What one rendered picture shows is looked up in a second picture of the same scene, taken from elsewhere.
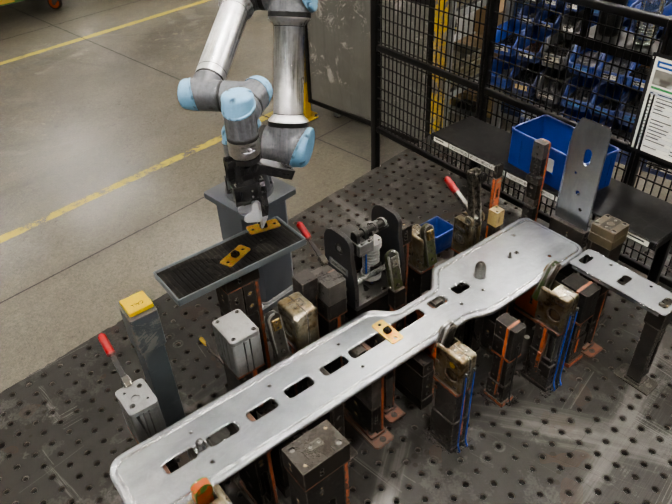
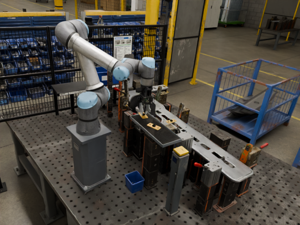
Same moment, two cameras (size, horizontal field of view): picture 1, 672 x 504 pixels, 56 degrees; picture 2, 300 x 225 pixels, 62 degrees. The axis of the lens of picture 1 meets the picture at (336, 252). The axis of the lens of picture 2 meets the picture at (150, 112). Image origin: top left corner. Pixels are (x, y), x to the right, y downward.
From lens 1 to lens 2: 2.04 m
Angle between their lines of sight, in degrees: 73
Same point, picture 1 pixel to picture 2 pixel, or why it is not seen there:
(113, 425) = not seen: outside the picture
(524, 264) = not seen: hidden behind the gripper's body
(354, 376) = (190, 129)
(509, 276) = not seen: hidden behind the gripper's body
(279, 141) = (104, 93)
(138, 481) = (239, 173)
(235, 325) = (184, 135)
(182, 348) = (124, 208)
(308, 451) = (222, 136)
